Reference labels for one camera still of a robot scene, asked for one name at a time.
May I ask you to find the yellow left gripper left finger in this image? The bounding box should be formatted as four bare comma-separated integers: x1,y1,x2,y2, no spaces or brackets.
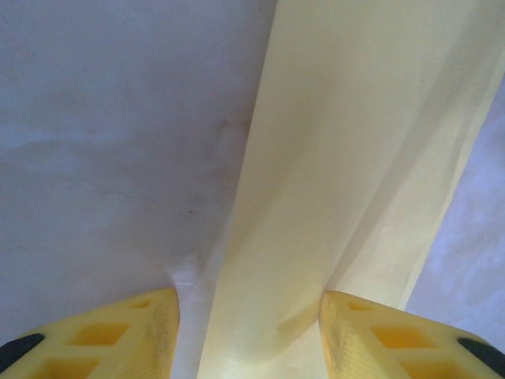
0,287,182,379

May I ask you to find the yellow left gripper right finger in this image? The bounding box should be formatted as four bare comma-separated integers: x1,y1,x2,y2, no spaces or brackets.
318,291,505,379

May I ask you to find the yellow paper sheet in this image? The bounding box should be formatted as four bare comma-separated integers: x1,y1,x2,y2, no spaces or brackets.
196,0,505,379

